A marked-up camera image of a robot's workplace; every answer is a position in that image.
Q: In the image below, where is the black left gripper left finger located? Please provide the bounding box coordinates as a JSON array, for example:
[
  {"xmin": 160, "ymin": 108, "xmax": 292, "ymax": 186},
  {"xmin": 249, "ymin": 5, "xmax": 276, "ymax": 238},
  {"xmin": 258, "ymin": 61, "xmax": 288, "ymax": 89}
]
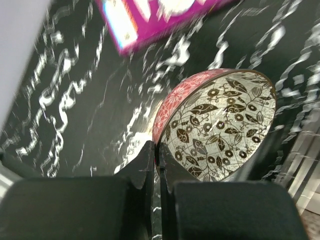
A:
[{"xmin": 0, "ymin": 141, "xmax": 155, "ymax": 240}]

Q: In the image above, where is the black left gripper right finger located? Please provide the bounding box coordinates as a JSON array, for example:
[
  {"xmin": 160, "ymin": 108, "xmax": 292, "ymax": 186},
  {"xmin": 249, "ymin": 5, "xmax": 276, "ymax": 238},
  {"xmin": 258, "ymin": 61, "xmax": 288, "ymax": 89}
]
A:
[{"xmin": 158, "ymin": 143, "xmax": 309, "ymax": 240}]

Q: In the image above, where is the pink floral patterned bowl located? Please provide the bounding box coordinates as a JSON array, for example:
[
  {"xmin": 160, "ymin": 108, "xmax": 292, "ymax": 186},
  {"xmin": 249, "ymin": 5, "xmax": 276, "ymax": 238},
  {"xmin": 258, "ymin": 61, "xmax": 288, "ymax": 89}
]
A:
[{"xmin": 152, "ymin": 68, "xmax": 277, "ymax": 182}]

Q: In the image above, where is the wire dish rack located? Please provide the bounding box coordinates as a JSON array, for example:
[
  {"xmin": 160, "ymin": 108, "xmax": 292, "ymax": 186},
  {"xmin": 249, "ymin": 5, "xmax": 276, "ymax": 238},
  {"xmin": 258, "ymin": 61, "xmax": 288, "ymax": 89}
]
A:
[{"xmin": 283, "ymin": 130, "xmax": 320, "ymax": 213}]

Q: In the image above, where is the purple rabbit picture book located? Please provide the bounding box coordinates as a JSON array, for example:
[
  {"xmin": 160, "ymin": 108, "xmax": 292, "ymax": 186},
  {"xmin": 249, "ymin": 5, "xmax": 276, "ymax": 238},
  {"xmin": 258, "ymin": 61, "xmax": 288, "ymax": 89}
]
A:
[{"xmin": 96, "ymin": 0, "xmax": 231, "ymax": 56}]

